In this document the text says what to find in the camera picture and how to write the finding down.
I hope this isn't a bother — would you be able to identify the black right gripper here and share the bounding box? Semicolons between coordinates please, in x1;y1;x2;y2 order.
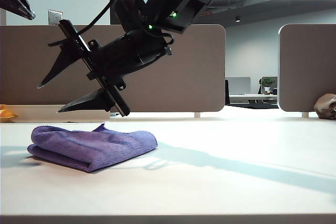
37;19;173;117

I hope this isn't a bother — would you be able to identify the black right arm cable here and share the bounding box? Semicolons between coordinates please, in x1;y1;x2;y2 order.
48;0;140;47

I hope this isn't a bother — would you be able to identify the white background desk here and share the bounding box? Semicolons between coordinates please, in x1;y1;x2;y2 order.
228;93;278;104

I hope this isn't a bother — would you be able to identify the orange object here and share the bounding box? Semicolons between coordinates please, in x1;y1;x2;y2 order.
0;104;18;123

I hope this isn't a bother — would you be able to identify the wide brown desk divider panel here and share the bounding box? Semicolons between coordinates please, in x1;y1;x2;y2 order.
0;24;226;113

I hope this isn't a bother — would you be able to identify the narrow brown desk divider panel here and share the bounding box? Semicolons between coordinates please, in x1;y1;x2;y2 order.
277;24;336;113

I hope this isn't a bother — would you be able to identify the purple microfibre cloth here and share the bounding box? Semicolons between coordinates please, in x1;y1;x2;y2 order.
27;123;158;174

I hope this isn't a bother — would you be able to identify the potted green plant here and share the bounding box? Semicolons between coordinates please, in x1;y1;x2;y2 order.
259;77;276;95

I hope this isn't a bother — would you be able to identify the grey background desk partition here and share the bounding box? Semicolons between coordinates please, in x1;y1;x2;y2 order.
225;77;251;95

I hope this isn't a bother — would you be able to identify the brown crumpled cloth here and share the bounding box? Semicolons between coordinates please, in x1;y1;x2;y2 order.
313;93;336;120

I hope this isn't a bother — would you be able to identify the metal wall switch plate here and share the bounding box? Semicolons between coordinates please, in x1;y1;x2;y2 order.
47;9;64;26

